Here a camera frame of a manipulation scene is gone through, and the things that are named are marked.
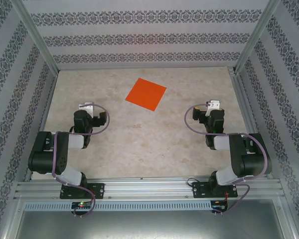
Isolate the orange square paper sheet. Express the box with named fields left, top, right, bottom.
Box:
left=125, top=77, right=167, bottom=112

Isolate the circuit board with green light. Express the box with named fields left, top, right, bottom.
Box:
left=71, top=201, right=93, bottom=209

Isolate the circuit board with blue light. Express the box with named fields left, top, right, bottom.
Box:
left=211, top=200, right=229, bottom=212

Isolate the grey metal panel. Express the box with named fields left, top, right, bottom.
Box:
left=14, top=210, right=290, bottom=239

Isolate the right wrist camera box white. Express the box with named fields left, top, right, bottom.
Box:
left=206, top=100, right=221, bottom=112

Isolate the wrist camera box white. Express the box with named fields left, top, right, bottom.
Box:
left=79, top=101, right=95, bottom=117
left=206, top=100, right=221, bottom=112

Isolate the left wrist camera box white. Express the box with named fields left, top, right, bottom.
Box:
left=79, top=101, right=95, bottom=117

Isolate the aluminium side rail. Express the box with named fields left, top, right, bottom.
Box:
left=228, top=66, right=274, bottom=179
left=23, top=71, right=59, bottom=182

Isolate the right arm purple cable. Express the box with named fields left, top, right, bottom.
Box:
left=185, top=101, right=270, bottom=215

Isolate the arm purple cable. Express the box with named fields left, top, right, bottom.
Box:
left=51, top=103, right=112, bottom=219
left=185, top=101, right=270, bottom=215

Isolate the thin black cable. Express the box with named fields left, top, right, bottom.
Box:
left=186, top=178, right=199, bottom=189

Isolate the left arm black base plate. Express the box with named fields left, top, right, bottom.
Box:
left=59, top=183, right=106, bottom=200

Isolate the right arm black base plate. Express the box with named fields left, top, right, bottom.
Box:
left=191, top=181, right=239, bottom=199

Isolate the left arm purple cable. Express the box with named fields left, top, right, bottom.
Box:
left=51, top=103, right=112, bottom=219

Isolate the aluminium mounting rail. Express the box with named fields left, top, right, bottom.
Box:
left=13, top=175, right=286, bottom=200

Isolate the aluminium corner post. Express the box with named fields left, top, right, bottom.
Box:
left=13, top=0, right=60, bottom=73
left=234, top=0, right=281, bottom=73

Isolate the slotted grey cable duct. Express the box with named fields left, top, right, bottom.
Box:
left=23, top=201, right=213, bottom=212

